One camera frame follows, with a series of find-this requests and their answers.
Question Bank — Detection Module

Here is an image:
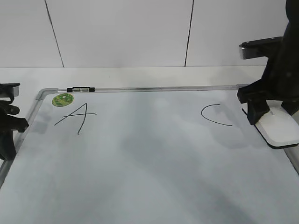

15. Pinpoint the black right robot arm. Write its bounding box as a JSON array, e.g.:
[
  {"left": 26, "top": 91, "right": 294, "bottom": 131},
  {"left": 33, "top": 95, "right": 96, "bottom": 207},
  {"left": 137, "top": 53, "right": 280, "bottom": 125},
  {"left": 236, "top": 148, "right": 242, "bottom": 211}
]
[{"left": 237, "top": 0, "right": 299, "bottom": 125}]

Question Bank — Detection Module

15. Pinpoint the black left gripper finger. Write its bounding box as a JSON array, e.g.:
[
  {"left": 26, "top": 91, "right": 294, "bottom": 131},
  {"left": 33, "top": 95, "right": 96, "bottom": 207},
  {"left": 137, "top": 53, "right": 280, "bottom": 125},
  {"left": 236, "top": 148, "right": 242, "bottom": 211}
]
[{"left": 0, "top": 131, "right": 16, "bottom": 161}]

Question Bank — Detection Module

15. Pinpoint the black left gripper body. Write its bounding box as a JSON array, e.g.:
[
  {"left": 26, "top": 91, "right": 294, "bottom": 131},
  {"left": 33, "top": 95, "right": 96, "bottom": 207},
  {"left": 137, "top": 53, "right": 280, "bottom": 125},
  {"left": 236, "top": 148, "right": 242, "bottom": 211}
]
[{"left": 0, "top": 92, "right": 29, "bottom": 138}]

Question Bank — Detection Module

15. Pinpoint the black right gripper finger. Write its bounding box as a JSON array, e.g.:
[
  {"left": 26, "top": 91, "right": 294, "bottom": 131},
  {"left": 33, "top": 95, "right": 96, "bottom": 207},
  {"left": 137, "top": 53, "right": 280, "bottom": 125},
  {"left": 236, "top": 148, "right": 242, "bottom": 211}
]
[
  {"left": 281, "top": 101, "right": 299, "bottom": 116},
  {"left": 247, "top": 98, "right": 270, "bottom": 125}
]

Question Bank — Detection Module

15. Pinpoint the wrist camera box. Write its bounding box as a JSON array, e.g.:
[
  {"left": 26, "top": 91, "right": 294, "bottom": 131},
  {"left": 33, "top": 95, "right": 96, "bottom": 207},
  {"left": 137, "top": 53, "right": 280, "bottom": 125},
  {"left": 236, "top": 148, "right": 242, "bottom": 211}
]
[
  {"left": 0, "top": 83, "right": 21, "bottom": 98},
  {"left": 239, "top": 36, "right": 283, "bottom": 60}
]

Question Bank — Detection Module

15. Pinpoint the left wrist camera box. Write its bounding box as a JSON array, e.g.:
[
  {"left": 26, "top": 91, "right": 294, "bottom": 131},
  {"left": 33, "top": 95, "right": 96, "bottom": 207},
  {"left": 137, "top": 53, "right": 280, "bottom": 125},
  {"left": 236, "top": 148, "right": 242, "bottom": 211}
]
[{"left": 0, "top": 83, "right": 21, "bottom": 98}]

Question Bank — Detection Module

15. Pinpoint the white board with grey frame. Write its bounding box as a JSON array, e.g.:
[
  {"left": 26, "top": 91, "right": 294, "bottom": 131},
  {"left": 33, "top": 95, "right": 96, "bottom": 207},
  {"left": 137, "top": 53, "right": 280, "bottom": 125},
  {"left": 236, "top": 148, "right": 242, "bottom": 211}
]
[{"left": 0, "top": 86, "right": 299, "bottom": 224}]

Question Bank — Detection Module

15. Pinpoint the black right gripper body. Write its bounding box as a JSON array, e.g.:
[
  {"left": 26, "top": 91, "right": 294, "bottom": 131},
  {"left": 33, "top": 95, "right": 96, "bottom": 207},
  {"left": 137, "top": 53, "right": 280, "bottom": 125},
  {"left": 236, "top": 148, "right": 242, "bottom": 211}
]
[{"left": 237, "top": 79, "right": 299, "bottom": 104}]

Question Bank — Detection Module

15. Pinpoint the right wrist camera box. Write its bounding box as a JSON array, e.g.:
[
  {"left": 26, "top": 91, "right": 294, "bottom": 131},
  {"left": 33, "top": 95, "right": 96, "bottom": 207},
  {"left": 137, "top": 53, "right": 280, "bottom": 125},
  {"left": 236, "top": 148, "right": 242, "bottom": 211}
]
[{"left": 239, "top": 36, "right": 283, "bottom": 60}]

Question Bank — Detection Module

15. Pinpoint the round green magnet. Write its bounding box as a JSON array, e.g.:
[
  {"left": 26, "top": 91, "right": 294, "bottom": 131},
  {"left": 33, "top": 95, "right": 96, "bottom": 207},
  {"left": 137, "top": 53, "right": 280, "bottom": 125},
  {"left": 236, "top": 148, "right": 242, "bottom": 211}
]
[{"left": 52, "top": 93, "right": 74, "bottom": 107}]

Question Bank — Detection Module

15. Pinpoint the white board eraser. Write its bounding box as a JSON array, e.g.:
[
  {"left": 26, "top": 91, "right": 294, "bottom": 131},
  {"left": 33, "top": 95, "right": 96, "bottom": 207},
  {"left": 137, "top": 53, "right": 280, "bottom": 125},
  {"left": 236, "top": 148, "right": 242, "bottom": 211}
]
[{"left": 254, "top": 100, "right": 299, "bottom": 149}]

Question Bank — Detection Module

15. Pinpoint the black and clear marker pen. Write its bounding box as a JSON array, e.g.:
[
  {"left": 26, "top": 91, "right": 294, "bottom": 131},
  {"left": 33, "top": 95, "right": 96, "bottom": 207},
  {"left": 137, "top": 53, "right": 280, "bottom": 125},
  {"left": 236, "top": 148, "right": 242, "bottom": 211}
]
[{"left": 60, "top": 87, "right": 95, "bottom": 93}]

